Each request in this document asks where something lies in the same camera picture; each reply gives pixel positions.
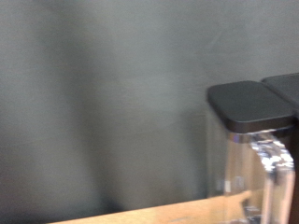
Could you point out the clear water reservoir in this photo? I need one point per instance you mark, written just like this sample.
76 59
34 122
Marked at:
249 105

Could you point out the black Keurig coffee machine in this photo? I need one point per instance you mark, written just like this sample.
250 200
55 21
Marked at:
286 87

